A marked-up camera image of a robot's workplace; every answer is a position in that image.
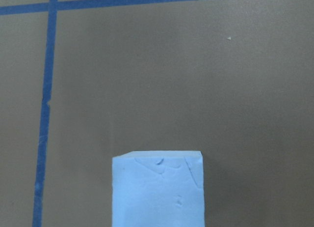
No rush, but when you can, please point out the light blue foam block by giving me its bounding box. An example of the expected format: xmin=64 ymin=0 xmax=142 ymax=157
xmin=112 ymin=151 xmax=205 ymax=227

